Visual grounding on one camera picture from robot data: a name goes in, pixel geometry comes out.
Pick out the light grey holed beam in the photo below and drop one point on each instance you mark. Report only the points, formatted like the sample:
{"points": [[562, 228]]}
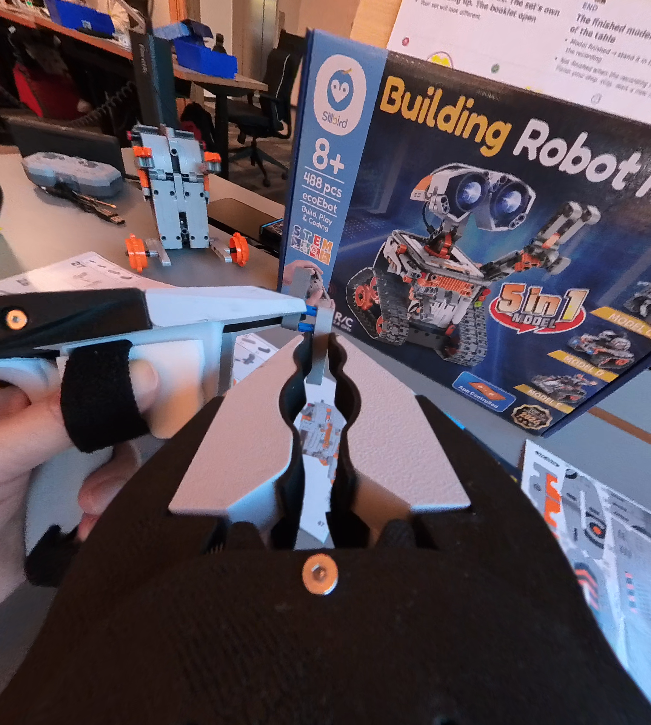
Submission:
{"points": [[318, 345]]}

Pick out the grey toy robot model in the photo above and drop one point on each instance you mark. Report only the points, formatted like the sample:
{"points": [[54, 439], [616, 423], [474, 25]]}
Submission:
{"points": [[175, 192]]}

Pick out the sticker sheet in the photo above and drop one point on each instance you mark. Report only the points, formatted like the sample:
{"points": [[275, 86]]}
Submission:
{"points": [[631, 538]]}

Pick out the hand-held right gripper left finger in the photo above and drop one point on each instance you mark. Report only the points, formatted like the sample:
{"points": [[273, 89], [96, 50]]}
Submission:
{"points": [[235, 453]]}

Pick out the blue storage bin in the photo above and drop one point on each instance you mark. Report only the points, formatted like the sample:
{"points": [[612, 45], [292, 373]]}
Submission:
{"points": [[203, 56], [79, 14]]}

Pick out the black office chair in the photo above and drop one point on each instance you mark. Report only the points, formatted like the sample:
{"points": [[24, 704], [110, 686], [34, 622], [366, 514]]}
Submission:
{"points": [[271, 96]]}

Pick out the orange toy wheel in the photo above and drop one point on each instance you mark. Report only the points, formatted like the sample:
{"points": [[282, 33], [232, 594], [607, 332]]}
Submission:
{"points": [[239, 249], [135, 252]]}

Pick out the black small device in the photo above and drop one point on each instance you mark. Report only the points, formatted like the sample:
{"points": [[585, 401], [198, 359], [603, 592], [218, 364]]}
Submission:
{"points": [[273, 235]]}

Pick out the red bag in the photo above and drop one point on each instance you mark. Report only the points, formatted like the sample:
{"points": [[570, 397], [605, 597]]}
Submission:
{"points": [[48, 90]]}

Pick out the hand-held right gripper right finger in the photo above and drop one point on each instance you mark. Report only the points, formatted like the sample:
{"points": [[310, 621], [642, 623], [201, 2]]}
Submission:
{"points": [[404, 453]]}

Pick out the open instruction booklet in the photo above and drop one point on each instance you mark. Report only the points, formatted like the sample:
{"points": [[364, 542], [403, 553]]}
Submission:
{"points": [[76, 277]]}

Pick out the grey remote controller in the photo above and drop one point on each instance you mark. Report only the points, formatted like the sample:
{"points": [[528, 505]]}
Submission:
{"points": [[70, 173]]}

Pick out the blue toy box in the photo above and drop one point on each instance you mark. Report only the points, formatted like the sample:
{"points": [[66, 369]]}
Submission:
{"points": [[472, 255]]}

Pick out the dark grey angled beam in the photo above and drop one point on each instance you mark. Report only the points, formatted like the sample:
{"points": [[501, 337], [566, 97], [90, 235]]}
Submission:
{"points": [[300, 283]]}

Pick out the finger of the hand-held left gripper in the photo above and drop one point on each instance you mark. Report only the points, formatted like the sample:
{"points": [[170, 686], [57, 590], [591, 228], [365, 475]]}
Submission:
{"points": [[223, 306]]}

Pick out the white task sheet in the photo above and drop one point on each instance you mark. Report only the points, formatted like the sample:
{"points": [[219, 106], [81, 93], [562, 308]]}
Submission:
{"points": [[529, 39]]}

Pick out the grey desk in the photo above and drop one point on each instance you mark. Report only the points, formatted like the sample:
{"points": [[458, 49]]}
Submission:
{"points": [[48, 226]]}

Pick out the black upright panel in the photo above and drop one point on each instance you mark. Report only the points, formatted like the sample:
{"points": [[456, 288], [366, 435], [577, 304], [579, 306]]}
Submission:
{"points": [[65, 139]]}

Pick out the dark grey desk column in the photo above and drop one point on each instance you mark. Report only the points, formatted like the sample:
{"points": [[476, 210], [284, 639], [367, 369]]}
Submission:
{"points": [[155, 79]]}

